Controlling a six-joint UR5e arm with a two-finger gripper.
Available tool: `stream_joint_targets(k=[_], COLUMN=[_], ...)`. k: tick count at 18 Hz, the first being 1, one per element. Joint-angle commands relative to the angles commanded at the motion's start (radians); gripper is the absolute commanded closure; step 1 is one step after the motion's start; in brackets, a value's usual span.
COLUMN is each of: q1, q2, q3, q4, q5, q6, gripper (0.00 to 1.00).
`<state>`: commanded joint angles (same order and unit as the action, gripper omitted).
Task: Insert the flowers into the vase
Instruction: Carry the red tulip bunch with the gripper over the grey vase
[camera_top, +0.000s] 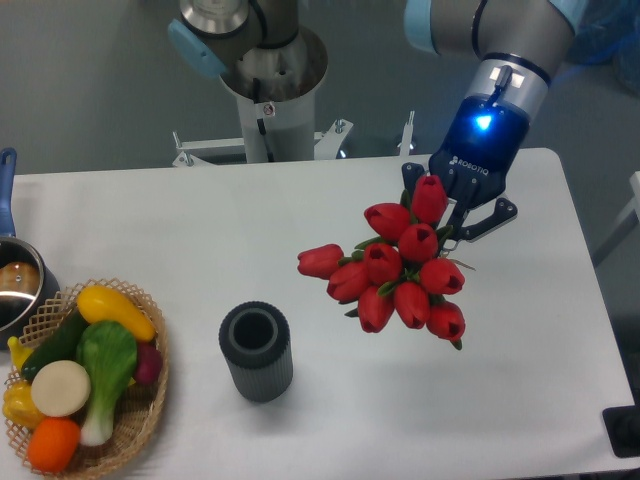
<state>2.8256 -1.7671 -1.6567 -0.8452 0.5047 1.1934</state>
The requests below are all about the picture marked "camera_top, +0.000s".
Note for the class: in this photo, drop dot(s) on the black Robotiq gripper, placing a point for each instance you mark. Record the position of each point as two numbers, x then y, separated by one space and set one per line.
472 164

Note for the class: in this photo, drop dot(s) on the red tulip bouquet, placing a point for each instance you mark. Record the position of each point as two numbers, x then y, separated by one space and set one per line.
402 270

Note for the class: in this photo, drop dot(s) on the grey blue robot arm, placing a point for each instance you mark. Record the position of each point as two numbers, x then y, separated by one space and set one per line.
519 44

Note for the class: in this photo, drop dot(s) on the dark grey ribbed vase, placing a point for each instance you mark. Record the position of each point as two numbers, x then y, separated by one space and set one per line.
255 341

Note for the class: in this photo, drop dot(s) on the white furniture leg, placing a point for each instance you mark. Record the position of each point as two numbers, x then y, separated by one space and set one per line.
623 225

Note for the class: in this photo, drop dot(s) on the blue plastic bag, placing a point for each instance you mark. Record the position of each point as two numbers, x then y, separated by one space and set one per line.
609 34

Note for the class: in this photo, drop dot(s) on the black device at edge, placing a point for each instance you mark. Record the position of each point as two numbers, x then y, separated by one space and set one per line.
622 426

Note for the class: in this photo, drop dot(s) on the purple red radish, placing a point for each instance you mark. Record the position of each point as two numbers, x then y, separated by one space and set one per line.
149 364

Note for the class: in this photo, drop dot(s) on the yellow squash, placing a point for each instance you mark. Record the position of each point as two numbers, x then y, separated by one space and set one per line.
98 303

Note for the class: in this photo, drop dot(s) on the green bok choy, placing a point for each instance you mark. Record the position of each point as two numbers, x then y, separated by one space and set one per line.
108 353

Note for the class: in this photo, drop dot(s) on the woven wicker basket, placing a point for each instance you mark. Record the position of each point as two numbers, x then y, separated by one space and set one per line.
137 413

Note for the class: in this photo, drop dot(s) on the dark green cucumber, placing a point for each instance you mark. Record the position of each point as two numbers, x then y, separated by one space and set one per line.
60 345

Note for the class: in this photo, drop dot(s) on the beige round bun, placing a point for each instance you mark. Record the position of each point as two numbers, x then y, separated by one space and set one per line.
61 388

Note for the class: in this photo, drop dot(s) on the yellow banana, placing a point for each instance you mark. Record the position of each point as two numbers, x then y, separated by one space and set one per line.
19 353

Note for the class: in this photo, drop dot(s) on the orange fruit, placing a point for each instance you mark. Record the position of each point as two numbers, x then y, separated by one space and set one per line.
53 444

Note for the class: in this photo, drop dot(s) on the yellow bell pepper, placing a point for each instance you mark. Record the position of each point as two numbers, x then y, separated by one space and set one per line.
19 407

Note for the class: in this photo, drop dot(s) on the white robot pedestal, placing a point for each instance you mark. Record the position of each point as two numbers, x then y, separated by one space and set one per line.
275 92

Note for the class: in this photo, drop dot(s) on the blue handled saucepan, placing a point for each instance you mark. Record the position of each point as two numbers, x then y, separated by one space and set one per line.
26 281

